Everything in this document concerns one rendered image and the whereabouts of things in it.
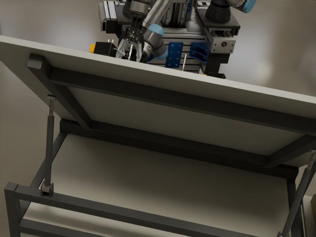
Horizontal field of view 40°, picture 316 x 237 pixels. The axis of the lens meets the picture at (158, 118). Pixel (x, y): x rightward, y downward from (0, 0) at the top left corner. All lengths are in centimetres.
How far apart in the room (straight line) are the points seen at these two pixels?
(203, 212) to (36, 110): 209
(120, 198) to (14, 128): 175
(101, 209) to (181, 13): 145
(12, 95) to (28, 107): 22
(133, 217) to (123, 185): 39
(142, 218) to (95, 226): 28
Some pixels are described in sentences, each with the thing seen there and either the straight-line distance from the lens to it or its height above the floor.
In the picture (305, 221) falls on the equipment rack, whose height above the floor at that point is 66.
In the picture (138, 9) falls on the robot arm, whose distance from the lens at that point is 182.
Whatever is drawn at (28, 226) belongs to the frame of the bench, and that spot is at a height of 80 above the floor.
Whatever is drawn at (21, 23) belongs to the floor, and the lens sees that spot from 499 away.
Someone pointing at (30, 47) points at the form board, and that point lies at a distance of 124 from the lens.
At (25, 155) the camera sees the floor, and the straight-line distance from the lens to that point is 329.
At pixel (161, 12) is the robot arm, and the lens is 223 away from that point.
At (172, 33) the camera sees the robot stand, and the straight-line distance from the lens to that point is 264.
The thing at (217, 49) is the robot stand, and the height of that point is 105.
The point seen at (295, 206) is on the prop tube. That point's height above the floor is 118.
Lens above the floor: 226
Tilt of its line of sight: 38 degrees down
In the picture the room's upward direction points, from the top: 9 degrees clockwise
